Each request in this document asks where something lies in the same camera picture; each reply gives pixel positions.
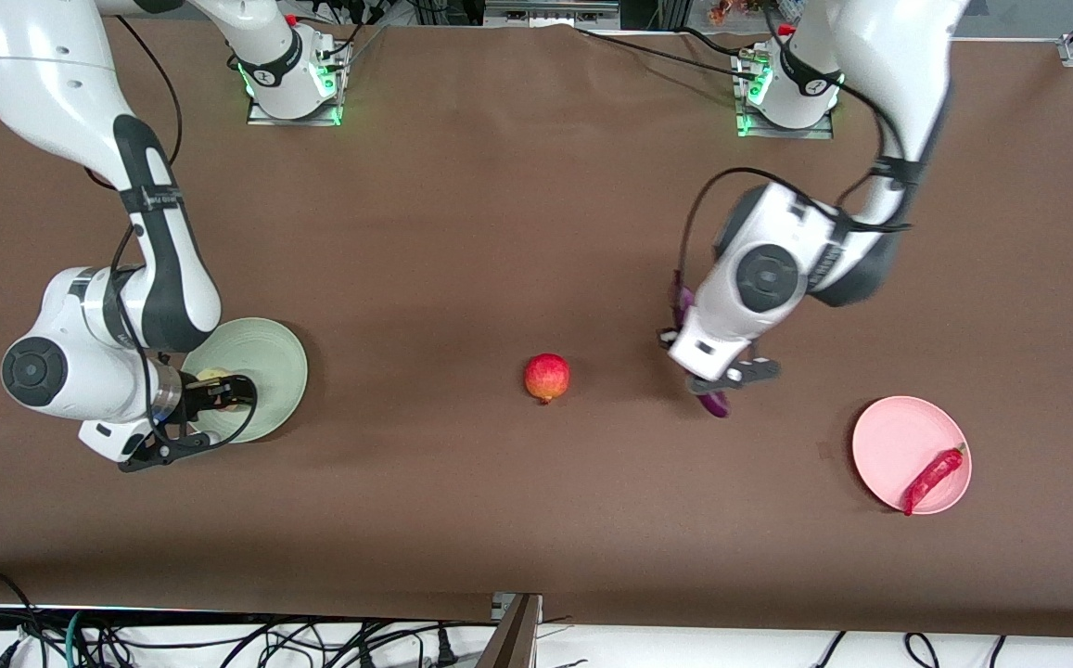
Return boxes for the red chili pepper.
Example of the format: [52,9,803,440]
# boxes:
[902,443,968,518]

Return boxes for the large table cover sheet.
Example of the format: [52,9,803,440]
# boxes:
[0,20,1073,641]

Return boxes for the wooden board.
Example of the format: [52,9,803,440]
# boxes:
[479,594,543,668]

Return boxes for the pale green round plate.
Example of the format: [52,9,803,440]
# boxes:
[182,317,309,444]

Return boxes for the teal cable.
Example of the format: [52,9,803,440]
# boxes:
[66,610,96,668]

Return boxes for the black cable across table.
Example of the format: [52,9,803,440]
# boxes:
[573,26,764,84]

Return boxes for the right black camera bracket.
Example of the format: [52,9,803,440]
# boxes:
[117,432,214,475]

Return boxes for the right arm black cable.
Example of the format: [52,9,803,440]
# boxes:
[82,14,259,448]

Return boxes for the black camera bracket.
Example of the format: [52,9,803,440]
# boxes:
[117,432,214,475]
[687,357,784,397]

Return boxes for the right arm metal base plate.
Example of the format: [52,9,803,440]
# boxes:
[247,79,344,127]

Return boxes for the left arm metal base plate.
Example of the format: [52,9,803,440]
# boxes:
[735,93,836,141]

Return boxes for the red apple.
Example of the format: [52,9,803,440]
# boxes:
[524,353,571,405]

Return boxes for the long purple eggplant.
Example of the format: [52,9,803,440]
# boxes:
[673,269,733,419]

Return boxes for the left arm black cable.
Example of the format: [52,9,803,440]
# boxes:
[678,79,913,284]

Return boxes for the left black camera bracket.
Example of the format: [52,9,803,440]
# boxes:
[687,357,784,397]

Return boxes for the pink round plate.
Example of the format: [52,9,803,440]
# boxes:
[851,396,973,516]

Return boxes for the small metal corner bracket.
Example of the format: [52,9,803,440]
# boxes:
[490,591,543,624]

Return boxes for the grey metal equipment box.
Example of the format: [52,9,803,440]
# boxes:
[483,0,620,29]

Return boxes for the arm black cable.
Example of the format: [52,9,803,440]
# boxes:
[82,14,259,448]
[678,79,913,284]

